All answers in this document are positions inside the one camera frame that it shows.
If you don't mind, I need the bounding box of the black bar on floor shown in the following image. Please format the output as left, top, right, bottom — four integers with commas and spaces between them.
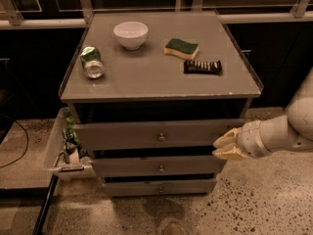
32, 174, 59, 235

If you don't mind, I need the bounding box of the clear plastic storage bin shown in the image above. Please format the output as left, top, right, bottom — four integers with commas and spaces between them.
43, 108, 95, 181

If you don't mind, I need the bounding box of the grey drawer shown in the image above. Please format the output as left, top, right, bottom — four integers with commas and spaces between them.
92, 156, 226, 177
103, 179, 217, 197
74, 118, 244, 151

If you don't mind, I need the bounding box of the black snack bar wrapper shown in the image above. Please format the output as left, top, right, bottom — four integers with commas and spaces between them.
184, 61, 223, 75

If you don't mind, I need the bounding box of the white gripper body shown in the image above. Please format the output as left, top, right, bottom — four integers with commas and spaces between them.
237, 120, 271, 159

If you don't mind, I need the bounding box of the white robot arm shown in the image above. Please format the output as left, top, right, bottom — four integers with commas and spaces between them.
212, 70, 313, 160

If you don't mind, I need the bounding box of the metal railing frame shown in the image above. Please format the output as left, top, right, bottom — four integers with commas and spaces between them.
0, 0, 313, 28

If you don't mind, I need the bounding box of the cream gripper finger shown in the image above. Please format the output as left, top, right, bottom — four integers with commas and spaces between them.
212, 146, 246, 161
213, 128, 240, 148

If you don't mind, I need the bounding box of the green soda can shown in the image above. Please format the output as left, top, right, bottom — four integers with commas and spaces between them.
80, 46, 104, 79

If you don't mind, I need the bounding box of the grey bottom drawer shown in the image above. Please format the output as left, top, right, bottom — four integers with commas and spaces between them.
103, 179, 217, 197

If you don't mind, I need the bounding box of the green yellow sponge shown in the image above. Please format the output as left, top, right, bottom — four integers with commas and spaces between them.
163, 38, 199, 60

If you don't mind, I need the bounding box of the black floor cable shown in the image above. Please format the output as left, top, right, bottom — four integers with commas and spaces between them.
0, 114, 29, 169

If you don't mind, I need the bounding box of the white ceramic bowl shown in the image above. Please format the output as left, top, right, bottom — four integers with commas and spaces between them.
113, 22, 149, 50

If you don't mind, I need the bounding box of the grey middle drawer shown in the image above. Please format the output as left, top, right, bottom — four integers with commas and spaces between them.
92, 156, 226, 177

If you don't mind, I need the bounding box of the grey top drawer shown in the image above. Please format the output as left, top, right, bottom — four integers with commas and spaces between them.
74, 118, 244, 151

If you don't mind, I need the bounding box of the grey drawer cabinet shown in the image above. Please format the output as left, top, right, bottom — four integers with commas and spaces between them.
60, 12, 262, 186

